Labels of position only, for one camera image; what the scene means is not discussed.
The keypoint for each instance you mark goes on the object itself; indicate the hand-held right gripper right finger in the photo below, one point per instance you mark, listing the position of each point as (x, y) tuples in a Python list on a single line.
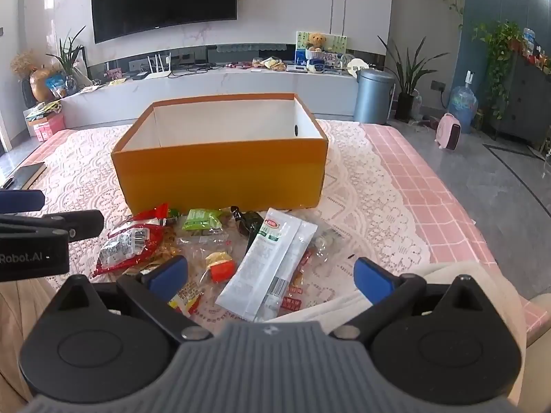
[(372, 277)]

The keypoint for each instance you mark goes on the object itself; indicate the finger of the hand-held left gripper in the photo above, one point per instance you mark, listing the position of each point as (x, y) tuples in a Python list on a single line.
[(23, 201), (64, 223)]

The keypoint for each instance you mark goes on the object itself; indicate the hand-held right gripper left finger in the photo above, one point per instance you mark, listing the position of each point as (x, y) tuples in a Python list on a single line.
[(165, 276)]

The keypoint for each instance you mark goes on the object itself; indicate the brown twist snack bag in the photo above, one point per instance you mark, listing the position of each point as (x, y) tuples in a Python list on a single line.
[(125, 245)]

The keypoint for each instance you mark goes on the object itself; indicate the small red orange snack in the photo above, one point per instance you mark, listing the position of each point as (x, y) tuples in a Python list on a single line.
[(221, 269)]

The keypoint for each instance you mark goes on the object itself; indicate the clear packet with white candy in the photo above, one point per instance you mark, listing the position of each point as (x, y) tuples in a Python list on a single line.
[(323, 241)]

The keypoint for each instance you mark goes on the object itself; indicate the red label snack packet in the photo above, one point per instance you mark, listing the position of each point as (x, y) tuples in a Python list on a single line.
[(295, 299)]

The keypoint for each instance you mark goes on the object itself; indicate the white snack packet green label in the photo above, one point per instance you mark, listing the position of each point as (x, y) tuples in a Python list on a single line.
[(258, 266)]

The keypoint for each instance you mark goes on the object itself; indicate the dark green snack packet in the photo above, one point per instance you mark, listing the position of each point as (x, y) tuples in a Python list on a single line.
[(249, 221)]

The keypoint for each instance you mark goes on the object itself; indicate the orange cardboard box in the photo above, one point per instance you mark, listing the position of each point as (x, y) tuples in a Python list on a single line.
[(215, 172)]

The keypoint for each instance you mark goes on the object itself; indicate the white lace tablecloth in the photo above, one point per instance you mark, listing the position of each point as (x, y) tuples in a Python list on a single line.
[(366, 206)]

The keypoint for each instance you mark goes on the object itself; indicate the pink storage box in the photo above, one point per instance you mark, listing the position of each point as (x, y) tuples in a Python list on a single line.
[(47, 128)]

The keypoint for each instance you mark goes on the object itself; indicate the stack of papers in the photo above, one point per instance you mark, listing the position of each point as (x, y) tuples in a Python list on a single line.
[(43, 109)]

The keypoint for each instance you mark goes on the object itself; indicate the gold vase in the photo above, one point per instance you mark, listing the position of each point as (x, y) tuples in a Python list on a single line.
[(41, 86)]

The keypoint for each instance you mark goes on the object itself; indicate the dried flowers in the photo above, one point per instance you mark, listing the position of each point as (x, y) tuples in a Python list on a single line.
[(25, 63)]

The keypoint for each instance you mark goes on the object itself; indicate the green plant in glass vase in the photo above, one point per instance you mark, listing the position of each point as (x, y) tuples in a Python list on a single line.
[(69, 58)]

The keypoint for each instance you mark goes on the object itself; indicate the pink space heater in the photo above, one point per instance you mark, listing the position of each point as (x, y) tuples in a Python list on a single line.
[(447, 131)]

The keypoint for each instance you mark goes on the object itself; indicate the white router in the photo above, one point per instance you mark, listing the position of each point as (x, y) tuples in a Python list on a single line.
[(158, 71)]

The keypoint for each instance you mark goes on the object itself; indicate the grey pedal trash can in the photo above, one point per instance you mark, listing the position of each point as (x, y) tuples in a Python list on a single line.
[(373, 97)]

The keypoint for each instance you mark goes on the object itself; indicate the blue water jug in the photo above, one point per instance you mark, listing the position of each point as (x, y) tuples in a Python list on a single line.
[(462, 105)]

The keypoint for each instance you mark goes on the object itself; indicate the long leaf potted plant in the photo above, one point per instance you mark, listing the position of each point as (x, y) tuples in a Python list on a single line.
[(407, 81)]

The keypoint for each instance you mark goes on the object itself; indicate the white marble television console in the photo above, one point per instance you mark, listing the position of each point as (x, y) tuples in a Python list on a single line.
[(241, 90)]

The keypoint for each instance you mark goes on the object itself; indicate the white round sign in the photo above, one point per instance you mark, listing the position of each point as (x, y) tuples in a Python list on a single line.
[(357, 69)]

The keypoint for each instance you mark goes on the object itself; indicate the digital scale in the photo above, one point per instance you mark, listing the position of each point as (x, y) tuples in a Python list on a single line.
[(296, 68)]

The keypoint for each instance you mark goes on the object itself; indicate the dark grey cabinet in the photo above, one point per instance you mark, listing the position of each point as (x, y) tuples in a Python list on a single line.
[(525, 103)]

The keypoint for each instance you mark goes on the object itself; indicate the snack bags on console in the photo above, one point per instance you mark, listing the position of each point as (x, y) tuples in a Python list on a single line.
[(272, 63)]

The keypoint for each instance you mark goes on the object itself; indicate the green picture board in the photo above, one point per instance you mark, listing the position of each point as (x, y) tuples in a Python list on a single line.
[(338, 43)]

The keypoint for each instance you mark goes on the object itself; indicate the brown teddy bear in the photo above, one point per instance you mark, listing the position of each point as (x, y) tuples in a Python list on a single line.
[(317, 41)]

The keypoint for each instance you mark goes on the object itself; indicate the trailing green plant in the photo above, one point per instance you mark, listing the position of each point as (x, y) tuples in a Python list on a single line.
[(499, 47)]

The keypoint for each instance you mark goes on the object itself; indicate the bottles on cabinet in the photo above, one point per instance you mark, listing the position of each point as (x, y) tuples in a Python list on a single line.
[(536, 49)]

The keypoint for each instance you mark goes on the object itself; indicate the wall outlet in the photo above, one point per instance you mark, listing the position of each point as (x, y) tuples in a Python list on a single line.
[(438, 86)]

